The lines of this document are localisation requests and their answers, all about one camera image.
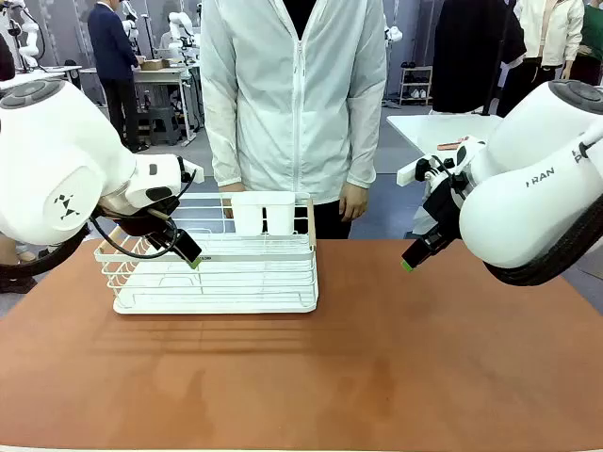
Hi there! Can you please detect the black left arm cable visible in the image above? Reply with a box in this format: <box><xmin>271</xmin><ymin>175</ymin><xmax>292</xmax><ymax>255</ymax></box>
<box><xmin>88</xmin><ymin>168</ymin><xmax>199</xmax><ymax>261</ymax></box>

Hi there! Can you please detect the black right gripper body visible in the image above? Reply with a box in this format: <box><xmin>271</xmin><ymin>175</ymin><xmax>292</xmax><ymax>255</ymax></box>
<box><xmin>421</xmin><ymin>176</ymin><xmax>468</xmax><ymax>247</ymax></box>

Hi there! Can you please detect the person in green top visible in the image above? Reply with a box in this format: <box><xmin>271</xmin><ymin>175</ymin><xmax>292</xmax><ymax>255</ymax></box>
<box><xmin>562</xmin><ymin>0</ymin><xmax>603</xmax><ymax>87</ymax></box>

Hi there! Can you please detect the person's right hand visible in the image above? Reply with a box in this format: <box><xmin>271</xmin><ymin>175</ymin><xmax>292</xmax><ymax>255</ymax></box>
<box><xmin>220</xmin><ymin>182</ymin><xmax>248</xmax><ymax>219</ymax></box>

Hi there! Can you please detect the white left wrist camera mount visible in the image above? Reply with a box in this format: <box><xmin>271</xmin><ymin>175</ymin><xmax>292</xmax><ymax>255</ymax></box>
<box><xmin>180</xmin><ymin>157</ymin><xmax>206</xmax><ymax>186</ymax></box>

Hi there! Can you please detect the black arm cable sleeve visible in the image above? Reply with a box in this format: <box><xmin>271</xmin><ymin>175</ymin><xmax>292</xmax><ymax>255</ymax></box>
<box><xmin>481</xmin><ymin>191</ymin><xmax>603</xmax><ymax>288</ymax></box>
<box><xmin>0</xmin><ymin>222</ymin><xmax>91</xmax><ymax>280</ymax></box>

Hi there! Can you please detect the white crumpled floor sheet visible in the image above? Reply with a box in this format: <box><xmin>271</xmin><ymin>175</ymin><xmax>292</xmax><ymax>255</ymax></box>
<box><xmin>412</xmin><ymin>205</ymin><xmax>442</xmax><ymax>239</ymax></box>

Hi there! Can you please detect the white shoe rack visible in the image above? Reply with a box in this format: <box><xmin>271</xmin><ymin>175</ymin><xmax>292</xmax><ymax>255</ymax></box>
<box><xmin>399</xmin><ymin>65</ymin><xmax>434</xmax><ymax>107</ymax></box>

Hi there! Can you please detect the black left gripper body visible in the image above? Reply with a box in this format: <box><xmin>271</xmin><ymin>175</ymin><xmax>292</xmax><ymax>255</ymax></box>
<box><xmin>120</xmin><ymin>200</ymin><xmax>185</xmax><ymax>253</ymax></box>

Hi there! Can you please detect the white background desk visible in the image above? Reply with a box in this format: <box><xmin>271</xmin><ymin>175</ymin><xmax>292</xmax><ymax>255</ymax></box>
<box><xmin>78</xmin><ymin>64</ymin><xmax>202</xmax><ymax>142</ymax></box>

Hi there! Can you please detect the person's left hand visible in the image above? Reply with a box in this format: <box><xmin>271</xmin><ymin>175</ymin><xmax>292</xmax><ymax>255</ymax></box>
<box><xmin>338</xmin><ymin>180</ymin><xmax>370</xmax><ymax>223</ymax></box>

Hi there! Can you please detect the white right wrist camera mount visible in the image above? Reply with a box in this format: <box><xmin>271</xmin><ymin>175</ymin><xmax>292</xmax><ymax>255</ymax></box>
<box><xmin>396</xmin><ymin>154</ymin><xmax>456</xmax><ymax>189</ymax></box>

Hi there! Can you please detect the person in cream jacket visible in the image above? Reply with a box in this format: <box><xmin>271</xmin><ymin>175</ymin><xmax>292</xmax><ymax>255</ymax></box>
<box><xmin>497</xmin><ymin>0</ymin><xmax>586</xmax><ymax>119</ymax></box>

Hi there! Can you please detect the white wire dish rack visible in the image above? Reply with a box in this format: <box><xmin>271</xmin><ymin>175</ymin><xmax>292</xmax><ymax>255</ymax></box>
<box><xmin>92</xmin><ymin>191</ymin><xmax>320</xmax><ymax>316</ymax></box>

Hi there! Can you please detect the white side table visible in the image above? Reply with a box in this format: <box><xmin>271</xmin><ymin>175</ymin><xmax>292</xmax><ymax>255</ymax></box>
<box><xmin>385</xmin><ymin>113</ymin><xmax>506</xmax><ymax>157</ymax></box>

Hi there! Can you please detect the man in navy sweater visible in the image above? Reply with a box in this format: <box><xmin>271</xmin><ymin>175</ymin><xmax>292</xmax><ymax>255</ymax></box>
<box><xmin>86</xmin><ymin>0</ymin><xmax>153</xmax><ymax>154</ymax></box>

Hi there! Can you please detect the black left arm cable sleeve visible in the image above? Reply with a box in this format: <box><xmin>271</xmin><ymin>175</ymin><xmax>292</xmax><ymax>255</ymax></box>
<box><xmin>0</xmin><ymin>222</ymin><xmax>91</xmax><ymax>280</ymax></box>

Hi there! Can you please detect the person in white jacket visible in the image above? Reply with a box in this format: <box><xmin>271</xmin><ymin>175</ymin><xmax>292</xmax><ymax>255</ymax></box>
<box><xmin>200</xmin><ymin>0</ymin><xmax>388</xmax><ymax>241</ymax></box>

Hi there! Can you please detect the white cutlery holder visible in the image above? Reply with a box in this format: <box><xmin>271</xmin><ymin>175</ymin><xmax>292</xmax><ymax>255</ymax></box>
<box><xmin>230</xmin><ymin>190</ymin><xmax>298</xmax><ymax>236</ymax></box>

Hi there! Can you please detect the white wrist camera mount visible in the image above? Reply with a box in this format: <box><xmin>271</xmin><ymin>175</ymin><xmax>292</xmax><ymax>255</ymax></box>
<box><xmin>180</xmin><ymin>157</ymin><xmax>206</xmax><ymax>186</ymax></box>
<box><xmin>396</xmin><ymin>154</ymin><xmax>456</xmax><ymax>189</ymax></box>

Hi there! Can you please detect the grey step stool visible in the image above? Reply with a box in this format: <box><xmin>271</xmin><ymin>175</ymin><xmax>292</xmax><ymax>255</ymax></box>
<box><xmin>139</xmin><ymin>106</ymin><xmax>183</xmax><ymax>147</ymax></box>

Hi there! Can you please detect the white height-adjustable desk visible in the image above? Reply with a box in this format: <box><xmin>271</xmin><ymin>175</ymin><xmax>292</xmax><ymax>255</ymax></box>
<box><xmin>0</xmin><ymin>64</ymin><xmax>84</xmax><ymax>91</ymax></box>

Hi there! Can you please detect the black right arm cable sleeve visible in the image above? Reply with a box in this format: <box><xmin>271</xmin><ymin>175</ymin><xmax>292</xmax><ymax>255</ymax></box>
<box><xmin>481</xmin><ymin>191</ymin><xmax>603</xmax><ymax>288</ymax></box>

